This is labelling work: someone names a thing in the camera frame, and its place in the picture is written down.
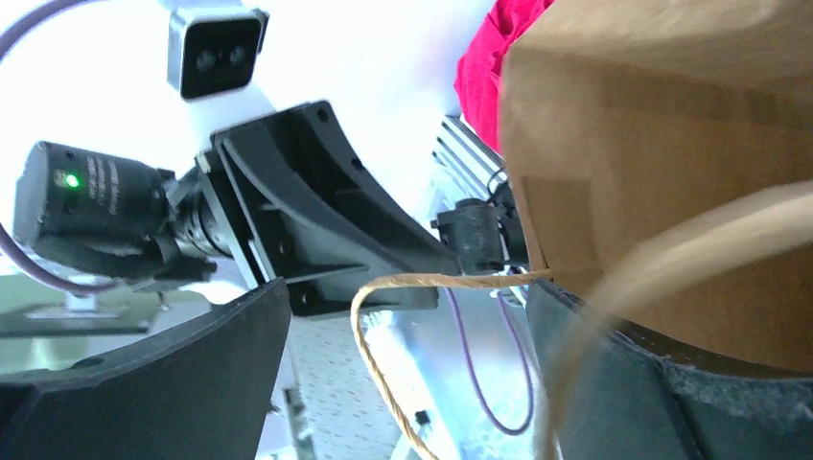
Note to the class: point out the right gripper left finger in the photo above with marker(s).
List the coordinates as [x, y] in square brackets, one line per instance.
[199, 390]

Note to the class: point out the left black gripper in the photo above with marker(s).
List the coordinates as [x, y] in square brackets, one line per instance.
[285, 196]

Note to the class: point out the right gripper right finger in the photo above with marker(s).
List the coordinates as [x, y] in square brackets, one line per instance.
[645, 395]

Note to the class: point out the brown paper bag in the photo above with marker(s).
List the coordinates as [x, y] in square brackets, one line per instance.
[652, 147]

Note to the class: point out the red cloth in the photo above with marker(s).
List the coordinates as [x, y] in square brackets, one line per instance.
[477, 81]

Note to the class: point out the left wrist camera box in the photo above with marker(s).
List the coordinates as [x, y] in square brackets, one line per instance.
[212, 46]

